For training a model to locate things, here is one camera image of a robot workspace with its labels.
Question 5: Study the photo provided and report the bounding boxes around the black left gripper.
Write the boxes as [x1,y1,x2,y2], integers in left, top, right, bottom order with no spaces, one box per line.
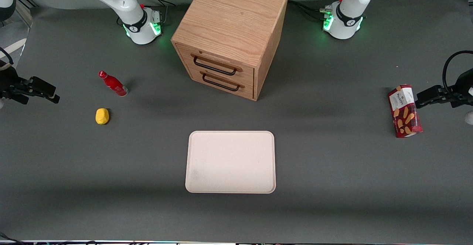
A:
[415,69,473,109]

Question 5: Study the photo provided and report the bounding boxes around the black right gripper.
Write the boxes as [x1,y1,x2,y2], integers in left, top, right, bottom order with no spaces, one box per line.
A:
[0,65,61,105]

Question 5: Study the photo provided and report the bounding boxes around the red coke bottle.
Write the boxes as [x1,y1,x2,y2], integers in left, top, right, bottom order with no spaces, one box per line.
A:
[98,71,129,97]

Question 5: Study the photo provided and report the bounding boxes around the beige rectangular tray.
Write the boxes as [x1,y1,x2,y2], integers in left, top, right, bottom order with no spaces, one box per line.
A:
[185,130,276,194]

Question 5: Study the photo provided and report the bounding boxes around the red wafer biscuit box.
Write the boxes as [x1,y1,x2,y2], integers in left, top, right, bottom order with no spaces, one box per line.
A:
[388,84,423,138]

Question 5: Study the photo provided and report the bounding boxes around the yellow lemon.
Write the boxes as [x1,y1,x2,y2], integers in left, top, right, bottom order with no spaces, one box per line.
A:
[95,108,110,125]

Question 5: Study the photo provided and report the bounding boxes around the wooden two-drawer cabinet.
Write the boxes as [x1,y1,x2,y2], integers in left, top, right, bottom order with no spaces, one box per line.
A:
[171,0,289,101]

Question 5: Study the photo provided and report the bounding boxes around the black looped gripper cable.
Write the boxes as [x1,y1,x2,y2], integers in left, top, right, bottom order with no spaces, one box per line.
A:
[442,51,473,92]

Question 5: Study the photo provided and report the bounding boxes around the black right arm base cables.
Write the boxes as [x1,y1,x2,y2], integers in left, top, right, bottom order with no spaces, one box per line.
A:
[139,0,177,27]

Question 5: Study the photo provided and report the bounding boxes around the black arm base cables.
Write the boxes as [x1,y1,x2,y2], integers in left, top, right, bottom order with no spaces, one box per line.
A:
[287,0,346,22]
[139,0,177,27]

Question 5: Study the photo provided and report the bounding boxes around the black cable at table edge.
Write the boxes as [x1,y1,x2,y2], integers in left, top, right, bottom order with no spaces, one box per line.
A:
[0,232,23,245]

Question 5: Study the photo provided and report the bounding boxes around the black left arm base cables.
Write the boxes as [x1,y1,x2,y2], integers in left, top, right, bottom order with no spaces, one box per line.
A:
[287,0,346,22]

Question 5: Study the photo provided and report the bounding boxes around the long black drawer handle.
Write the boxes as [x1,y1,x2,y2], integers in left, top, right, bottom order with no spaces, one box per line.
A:
[191,54,243,76]

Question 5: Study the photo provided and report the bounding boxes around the short black drawer handle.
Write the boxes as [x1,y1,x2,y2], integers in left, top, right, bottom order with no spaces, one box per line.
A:
[200,71,245,92]

